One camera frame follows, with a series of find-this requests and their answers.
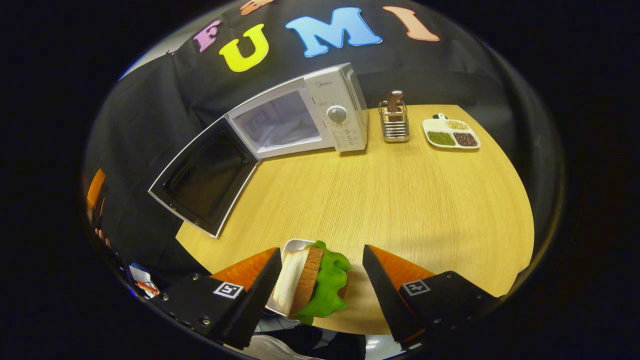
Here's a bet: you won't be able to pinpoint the metal wire utensil holder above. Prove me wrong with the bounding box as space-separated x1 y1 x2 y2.
378 100 410 144

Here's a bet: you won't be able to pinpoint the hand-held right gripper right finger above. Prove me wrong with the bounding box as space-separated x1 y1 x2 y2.
362 244 501 345

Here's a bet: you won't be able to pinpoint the person's dark trousers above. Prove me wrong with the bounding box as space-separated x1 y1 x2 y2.
255 315 367 360

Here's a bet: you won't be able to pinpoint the sandwich with green lettuce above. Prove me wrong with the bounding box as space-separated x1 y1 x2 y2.
272 240 353 326

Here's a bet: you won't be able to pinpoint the person's white shoe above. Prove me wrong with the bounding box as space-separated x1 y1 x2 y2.
240 334 323 360

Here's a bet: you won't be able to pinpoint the white microwave oven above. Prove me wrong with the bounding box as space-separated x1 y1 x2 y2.
148 62 369 239

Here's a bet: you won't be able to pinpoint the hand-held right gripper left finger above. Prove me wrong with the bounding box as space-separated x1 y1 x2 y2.
150 247 283 350

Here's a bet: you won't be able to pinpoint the brown wooden-handled utensil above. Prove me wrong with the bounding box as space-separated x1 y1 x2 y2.
387 90 405 123

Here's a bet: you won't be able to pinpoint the black backdrop cloth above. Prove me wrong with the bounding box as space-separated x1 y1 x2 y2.
82 0 566 281

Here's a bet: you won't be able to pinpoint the white divided dish of beans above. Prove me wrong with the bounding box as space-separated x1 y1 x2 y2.
422 113 481 150

